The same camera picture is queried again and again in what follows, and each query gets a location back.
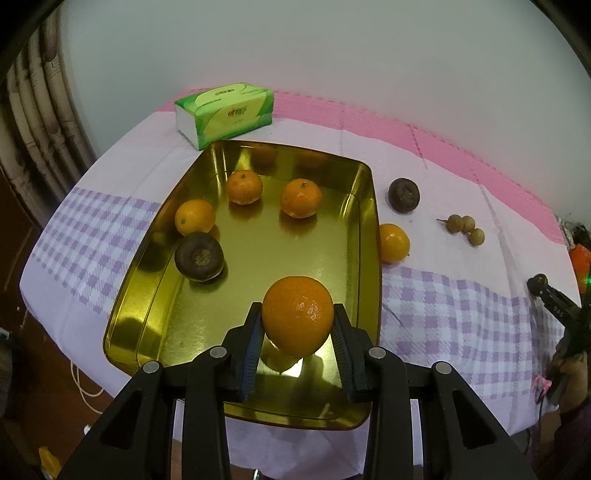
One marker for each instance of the green tissue pack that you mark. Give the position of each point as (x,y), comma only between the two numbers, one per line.
(226,115)

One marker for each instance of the purple checked white tablecloth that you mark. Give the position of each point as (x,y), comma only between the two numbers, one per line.
(443,300)

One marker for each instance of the person's right hand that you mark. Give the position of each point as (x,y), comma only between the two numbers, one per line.
(577,376)

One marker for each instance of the orange mandarin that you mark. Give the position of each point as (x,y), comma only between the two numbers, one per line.
(244,187)
(393,242)
(298,318)
(195,218)
(301,198)

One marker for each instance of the small brown longan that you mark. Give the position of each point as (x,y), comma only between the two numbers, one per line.
(455,222)
(468,223)
(477,237)

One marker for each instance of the orange plastic bag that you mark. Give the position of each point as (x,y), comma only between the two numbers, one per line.
(581,263)

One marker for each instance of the gold metal tin box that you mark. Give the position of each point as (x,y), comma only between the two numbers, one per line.
(258,240)

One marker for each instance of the dark brown mangosteen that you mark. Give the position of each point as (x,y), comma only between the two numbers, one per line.
(199,256)
(403,195)

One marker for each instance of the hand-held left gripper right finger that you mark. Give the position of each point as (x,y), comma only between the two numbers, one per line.
(346,364)

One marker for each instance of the beige patterned curtain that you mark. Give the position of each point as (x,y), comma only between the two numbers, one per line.
(41,115)

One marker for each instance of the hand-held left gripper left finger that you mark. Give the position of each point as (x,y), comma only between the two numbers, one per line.
(251,364)

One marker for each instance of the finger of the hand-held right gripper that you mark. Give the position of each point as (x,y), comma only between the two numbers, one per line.
(554,299)

